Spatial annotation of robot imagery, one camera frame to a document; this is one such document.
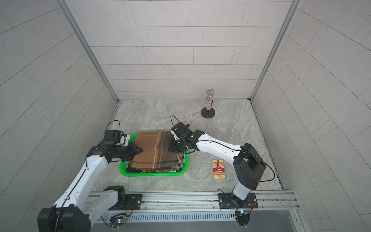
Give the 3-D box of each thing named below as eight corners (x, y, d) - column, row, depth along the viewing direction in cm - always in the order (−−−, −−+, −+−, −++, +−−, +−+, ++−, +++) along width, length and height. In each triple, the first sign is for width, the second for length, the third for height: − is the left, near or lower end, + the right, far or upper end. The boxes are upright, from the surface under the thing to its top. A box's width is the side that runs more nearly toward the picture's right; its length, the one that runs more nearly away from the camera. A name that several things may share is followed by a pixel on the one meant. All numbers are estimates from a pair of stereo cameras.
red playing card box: (213, 178, 81) (214, 177, 79) (212, 161, 87) (212, 159, 85) (224, 178, 81) (225, 177, 79) (222, 161, 87) (223, 159, 85)
